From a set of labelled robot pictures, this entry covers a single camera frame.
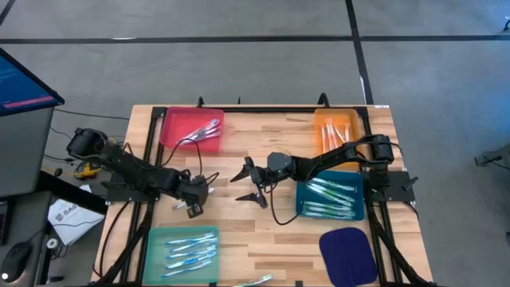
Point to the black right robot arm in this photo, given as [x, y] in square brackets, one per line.
[330, 155]

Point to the black desk crossbar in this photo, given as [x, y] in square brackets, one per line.
[71, 195]

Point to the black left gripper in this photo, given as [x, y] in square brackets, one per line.
[195, 189]

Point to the orange translucent plastic bin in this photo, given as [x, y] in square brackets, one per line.
[338, 113]

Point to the green translucent plastic bin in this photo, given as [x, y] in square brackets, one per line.
[153, 271]

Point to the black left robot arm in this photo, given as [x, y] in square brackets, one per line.
[127, 165]

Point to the red translucent plastic bin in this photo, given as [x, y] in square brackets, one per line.
[175, 115]

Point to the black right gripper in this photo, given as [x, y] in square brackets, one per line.
[263, 175]

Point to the orange toothbrush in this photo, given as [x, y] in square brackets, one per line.
[340, 133]
[347, 131]
[323, 137]
[331, 133]

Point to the blue toothbrush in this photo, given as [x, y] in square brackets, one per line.
[191, 261]
[189, 240]
[191, 253]
[186, 270]
[195, 244]

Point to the white tape roll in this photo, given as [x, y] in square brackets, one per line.
[52, 243]

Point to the grey stand foot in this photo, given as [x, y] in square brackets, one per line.
[492, 157]

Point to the navy blue flat tray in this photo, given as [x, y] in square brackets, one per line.
[348, 257]

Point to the black table clamp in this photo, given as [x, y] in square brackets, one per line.
[323, 95]
[200, 103]

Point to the white printed paper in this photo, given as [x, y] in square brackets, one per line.
[75, 223]

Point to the small black floor object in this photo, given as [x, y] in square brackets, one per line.
[58, 172]

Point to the blue screen monitor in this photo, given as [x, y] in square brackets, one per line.
[20, 83]

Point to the black computer mouse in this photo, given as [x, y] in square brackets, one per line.
[16, 261]

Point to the teal blue plastic bin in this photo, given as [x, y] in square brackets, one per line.
[358, 199]

